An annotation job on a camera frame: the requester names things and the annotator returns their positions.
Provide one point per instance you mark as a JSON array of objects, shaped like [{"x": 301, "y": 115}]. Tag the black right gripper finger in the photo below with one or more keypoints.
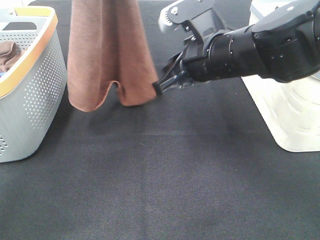
[
  {"x": 166, "y": 83},
  {"x": 175, "y": 68}
]

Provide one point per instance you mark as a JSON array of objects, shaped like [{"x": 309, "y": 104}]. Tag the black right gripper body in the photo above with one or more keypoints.
[{"x": 196, "y": 64}]

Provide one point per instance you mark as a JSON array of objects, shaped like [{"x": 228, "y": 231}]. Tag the brown microfiber towel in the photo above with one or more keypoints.
[{"x": 108, "y": 45}]

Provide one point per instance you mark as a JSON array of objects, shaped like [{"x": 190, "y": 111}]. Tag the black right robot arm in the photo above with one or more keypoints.
[{"x": 232, "y": 55}]

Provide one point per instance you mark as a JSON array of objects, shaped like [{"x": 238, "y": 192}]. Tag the brown towel in basket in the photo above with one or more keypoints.
[{"x": 9, "y": 55}]

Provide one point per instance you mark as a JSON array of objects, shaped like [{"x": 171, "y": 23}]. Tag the black table cloth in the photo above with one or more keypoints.
[{"x": 198, "y": 163}]

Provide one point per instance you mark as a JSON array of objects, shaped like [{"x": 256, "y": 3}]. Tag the white woven-pattern storage basket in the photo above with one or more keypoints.
[{"x": 287, "y": 95}]

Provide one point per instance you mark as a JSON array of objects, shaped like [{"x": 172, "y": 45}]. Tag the grey perforated laundry basket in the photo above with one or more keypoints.
[{"x": 32, "y": 89}]

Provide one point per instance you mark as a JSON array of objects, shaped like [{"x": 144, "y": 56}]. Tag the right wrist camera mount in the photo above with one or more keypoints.
[{"x": 196, "y": 16}]

